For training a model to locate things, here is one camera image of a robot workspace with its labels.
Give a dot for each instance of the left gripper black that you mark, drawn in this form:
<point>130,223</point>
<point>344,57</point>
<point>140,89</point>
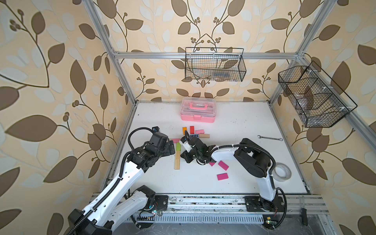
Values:
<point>166,146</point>

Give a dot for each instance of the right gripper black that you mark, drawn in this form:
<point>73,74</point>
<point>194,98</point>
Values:
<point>185,153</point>

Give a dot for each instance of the wooden block horizontal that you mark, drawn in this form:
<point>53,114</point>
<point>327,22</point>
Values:
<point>204,135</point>

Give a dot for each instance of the lime green block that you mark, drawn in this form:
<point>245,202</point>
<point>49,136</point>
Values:
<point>178,147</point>

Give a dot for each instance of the wooden block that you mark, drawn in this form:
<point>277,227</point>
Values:
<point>177,156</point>
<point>177,165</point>

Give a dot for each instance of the light pink block top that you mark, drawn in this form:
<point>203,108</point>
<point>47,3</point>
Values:
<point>201,131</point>

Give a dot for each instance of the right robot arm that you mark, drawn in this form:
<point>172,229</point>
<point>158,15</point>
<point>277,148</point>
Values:
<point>256,161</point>

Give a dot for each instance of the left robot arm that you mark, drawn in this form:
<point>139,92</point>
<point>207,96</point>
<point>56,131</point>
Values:
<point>112,206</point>

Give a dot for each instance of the magenta block right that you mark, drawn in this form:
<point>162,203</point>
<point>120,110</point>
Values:
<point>223,165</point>

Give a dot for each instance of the magenta block bottom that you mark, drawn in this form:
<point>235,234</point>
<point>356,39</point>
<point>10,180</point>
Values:
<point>222,176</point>

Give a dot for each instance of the pink plastic storage box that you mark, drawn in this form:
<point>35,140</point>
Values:
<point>198,110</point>

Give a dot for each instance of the silver wrench on table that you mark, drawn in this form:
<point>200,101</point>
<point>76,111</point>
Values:
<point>269,138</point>

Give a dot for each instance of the white tape roll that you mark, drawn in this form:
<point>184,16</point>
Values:
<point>281,172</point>

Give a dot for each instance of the aluminium frame rail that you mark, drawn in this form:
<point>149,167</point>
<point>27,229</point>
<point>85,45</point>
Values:
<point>231,209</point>

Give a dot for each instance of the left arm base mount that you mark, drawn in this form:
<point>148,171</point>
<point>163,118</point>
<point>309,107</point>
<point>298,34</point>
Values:
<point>158,204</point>

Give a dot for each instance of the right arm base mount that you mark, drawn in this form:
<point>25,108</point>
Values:
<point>257,204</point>

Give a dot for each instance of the black wire basket back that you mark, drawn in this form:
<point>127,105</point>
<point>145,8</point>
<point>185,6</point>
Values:
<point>215,64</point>

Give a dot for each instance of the black wire basket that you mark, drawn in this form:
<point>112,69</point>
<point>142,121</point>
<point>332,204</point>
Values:
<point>319,101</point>
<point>215,64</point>

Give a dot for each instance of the black wire basket right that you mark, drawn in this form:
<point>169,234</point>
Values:
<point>319,101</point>

